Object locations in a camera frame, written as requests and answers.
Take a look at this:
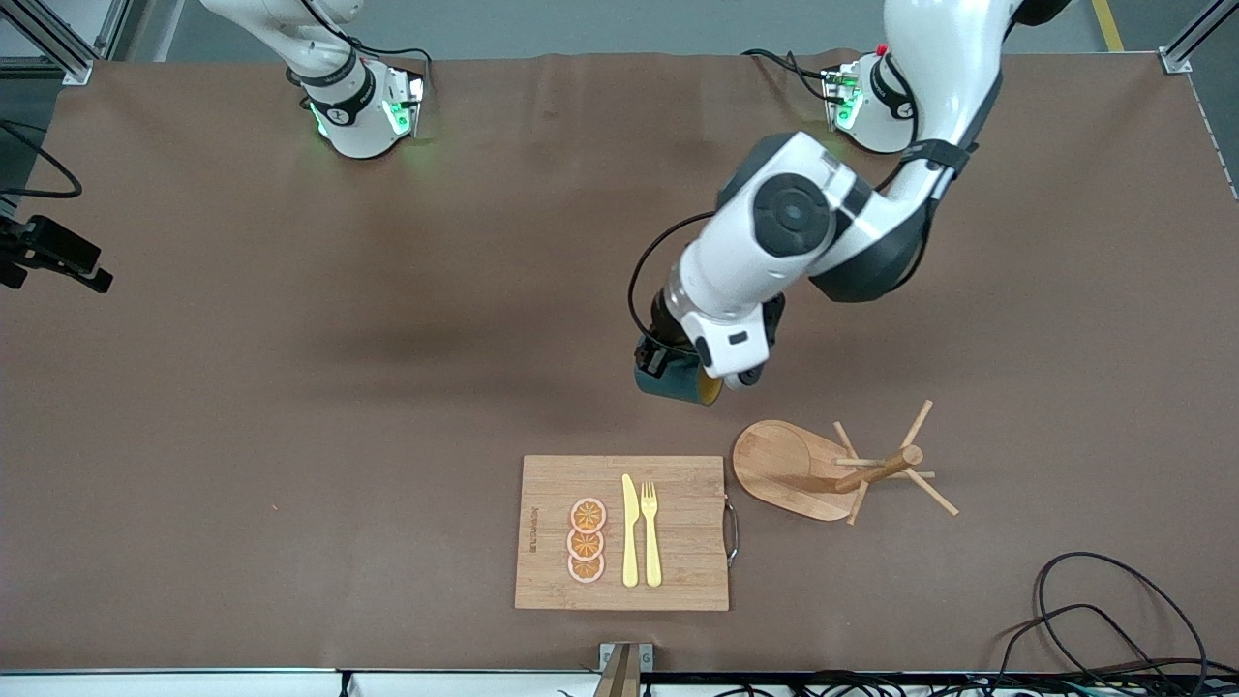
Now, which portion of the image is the wooden cup rack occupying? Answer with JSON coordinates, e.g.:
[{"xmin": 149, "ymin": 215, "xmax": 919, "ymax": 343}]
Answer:
[{"xmin": 732, "ymin": 400, "xmax": 960, "ymax": 527}]

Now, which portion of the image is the black looped floor cable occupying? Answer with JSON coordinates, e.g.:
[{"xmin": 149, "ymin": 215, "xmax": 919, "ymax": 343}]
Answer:
[
  {"xmin": 1034, "ymin": 552, "xmax": 1211, "ymax": 697},
  {"xmin": 997, "ymin": 605, "xmax": 1163, "ymax": 697}
]

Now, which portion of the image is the black left arm base cable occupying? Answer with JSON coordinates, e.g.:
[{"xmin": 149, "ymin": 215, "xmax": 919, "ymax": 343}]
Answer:
[{"xmin": 742, "ymin": 48, "xmax": 841, "ymax": 103}]

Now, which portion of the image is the wooden cutting board, metal handle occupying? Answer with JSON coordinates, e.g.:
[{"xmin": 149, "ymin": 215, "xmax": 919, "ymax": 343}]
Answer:
[{"xmin": 514, "ymin": 455, "xmax": 740, "ymax": 612}]

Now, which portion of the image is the yellow plastic fork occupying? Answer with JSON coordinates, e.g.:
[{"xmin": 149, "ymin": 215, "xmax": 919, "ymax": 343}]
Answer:
[{"xmin": 640, "ymin": 481, "xmax": 663, "ymax": 589}]

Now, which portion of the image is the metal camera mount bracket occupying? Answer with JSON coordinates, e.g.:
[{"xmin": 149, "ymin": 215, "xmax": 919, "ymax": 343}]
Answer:
[{"xmin": 592, "ymin": 642, "xmax": 654, "ymax": 697}]

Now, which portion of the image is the yellow plastic knife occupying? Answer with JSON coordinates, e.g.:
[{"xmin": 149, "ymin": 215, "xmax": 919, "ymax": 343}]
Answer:
[{"xmin": 621, "ymin": 473, "xmax": 641, "ymax": 589}]

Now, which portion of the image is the teal cup with yellow inside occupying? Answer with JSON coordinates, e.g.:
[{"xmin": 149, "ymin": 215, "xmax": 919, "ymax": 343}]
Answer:
[{"xmin": 634, "ymin": 363, "xmax": 725, "ymax": 407}]

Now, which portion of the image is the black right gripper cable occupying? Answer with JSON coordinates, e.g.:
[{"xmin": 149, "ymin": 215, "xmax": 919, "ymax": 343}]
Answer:
[{"xmin": 0, "ymin": 121, "xmax": 83, "ymax": 199}]

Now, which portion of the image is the black right arm base cable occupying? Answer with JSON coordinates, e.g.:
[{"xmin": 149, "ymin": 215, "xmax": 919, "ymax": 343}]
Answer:
[{"xmin": 300, "ymin": 0, "xmax": 434, "ymax": 93}]

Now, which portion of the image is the white table edge strip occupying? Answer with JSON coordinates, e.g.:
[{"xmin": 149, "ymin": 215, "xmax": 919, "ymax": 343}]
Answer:
[{"xmin": 0, "ymin": 668, "xmax": 601, "ymax": 697}]

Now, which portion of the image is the black arm base cable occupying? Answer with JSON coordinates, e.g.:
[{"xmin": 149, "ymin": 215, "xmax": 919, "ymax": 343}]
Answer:
[
  {"xmin": 742, "ymin": 48, "xmax": 841, "ymax": 103},
  {"xmin": 300, "ymin": 0, "xmax": 434, "ymax": 93}
]

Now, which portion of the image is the table cover sheet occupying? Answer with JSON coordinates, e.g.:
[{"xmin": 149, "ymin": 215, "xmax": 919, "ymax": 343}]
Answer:
[{"xmin": 0, "ymin": 50, "xmax": 1239, "ymax": 674}]

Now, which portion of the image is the aluminium frame profile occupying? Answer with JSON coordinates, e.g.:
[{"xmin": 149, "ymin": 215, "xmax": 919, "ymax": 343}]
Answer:
[
  {"xmin": 0, "ymin": 0, "xmax": 136, "ymax": 86},
  {"xmin": 1159, "ymin": 0, "xmax": 1239, "ymax": 75}
]

